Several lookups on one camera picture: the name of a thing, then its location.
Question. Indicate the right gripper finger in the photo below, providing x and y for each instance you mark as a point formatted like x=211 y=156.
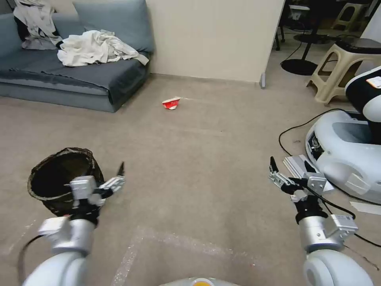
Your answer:
x=276 y=176
x=310 y=168

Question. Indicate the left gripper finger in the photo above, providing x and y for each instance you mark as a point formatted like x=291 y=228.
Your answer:
x=114 y=182

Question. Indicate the black bagged trash can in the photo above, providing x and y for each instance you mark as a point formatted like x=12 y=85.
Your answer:
x=56 y=175

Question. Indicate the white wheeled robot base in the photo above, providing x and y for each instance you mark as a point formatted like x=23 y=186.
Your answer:
x=345 y=149

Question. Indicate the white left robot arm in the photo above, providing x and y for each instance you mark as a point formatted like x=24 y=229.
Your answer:
x=64 y=256

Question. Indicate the white paper sheet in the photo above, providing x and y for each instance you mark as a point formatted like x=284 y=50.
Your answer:
x=367 y=207

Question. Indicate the white and black robot torso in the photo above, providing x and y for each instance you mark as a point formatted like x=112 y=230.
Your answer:
x=364 y=95

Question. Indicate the grey partition foot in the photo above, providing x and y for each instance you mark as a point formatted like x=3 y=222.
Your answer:
x=262 y=81

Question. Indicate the crushed red paper cup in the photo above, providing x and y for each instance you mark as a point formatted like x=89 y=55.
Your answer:
x=171 y=103

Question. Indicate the black round stand base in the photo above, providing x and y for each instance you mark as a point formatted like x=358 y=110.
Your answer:
x=299 y=66

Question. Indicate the blue-grey sofa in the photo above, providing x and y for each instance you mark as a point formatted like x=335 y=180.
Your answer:
x=59 y=77

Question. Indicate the white robot front shell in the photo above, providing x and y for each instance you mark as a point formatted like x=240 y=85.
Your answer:
x=195 y=281

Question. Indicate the large black round base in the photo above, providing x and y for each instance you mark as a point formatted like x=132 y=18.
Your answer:
x=315 y=38

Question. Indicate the black device on stool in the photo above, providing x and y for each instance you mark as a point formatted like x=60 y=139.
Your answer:
x=361 y=44

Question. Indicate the crumpled white cloth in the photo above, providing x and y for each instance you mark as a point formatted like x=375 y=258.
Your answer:
x=95 y=47

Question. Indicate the small beige plastic stool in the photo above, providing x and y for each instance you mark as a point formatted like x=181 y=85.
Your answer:
x=351 y=16

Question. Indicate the blue-grey sofa cushion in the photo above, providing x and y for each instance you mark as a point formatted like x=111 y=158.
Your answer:
x=125 y=21

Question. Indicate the white and black jacket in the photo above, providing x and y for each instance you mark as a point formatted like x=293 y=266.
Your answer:
x=37 y=21

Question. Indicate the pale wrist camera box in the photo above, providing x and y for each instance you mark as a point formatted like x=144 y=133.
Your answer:
x=317 y=184
x=81 y=187

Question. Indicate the black castor frame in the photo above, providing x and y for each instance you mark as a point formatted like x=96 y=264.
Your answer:
x=279 y=37

